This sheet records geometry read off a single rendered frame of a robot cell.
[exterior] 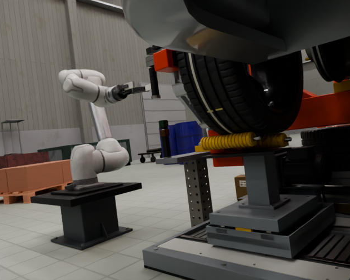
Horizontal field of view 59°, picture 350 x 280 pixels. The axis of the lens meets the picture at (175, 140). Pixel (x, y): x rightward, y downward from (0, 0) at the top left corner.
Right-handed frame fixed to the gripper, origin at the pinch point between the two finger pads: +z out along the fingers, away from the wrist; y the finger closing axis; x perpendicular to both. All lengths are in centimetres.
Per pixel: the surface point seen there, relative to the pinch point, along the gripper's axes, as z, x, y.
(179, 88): 32.4, -8.6, 9.9
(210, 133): 29.3, -27.8, -11.1
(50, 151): -660, -18, -255
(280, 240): 63, -68, 2
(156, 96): 9.9, -7.4, 1.0
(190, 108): 30.3, -16.4, 2.4
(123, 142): -573, -17, -420
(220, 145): 40, -33, -2
